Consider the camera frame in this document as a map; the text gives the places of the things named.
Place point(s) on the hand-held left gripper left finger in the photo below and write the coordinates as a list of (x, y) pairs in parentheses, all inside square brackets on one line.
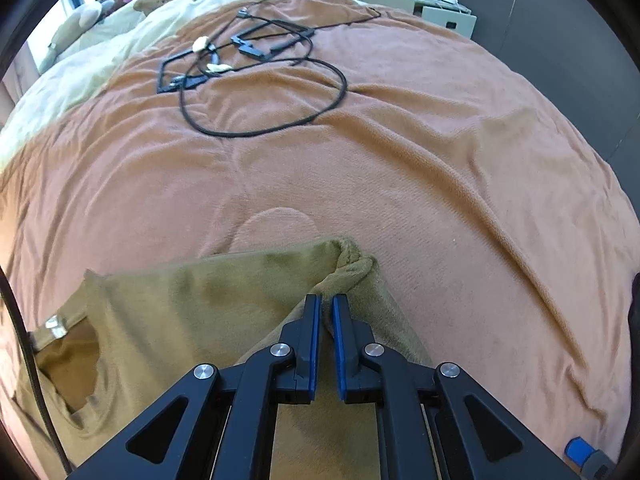
[(314, 350)]

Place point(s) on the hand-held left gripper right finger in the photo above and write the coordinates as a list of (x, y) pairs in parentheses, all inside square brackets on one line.
[(340, 355)]

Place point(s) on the brown printed t-shirt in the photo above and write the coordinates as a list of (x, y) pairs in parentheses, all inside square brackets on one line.
[(200, 310)]

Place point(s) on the orange blanket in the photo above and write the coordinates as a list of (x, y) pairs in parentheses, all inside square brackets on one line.
[(400, 160)]

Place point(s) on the white bedside cabinet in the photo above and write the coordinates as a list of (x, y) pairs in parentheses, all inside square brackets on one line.
[(445, 20)]

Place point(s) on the cream duvet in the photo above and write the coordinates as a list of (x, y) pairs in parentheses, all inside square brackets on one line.
[(75, 90)]

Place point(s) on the white plush toy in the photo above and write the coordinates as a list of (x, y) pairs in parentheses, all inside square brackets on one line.
[(80, 25)]

